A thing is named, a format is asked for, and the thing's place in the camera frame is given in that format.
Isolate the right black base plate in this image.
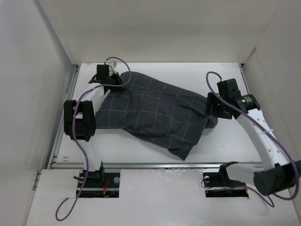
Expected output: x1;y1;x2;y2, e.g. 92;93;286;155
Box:
201;161;249;198

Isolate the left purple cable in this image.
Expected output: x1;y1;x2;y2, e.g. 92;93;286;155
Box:
55;56;132;222

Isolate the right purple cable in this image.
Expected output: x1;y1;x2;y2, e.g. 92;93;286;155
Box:
206;71;301;208

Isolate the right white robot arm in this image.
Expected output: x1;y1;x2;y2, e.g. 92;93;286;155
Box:
206;79;301;200

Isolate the purple cable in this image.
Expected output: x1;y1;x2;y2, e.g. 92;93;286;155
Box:
55;56;132;222
206;71;301;208

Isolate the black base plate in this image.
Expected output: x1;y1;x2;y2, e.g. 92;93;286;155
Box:
201;161;249;198
79;172;120;198

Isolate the dark grey checked pillowcase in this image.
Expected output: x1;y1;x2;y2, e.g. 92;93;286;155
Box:
95;72;218;161

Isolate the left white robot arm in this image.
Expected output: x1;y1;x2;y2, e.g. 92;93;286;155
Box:
63;61;126;187

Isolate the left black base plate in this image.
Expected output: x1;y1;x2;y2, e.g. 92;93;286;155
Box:
79;172;120;198

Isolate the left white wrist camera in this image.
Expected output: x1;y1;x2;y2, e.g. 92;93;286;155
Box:
104;60;117;71

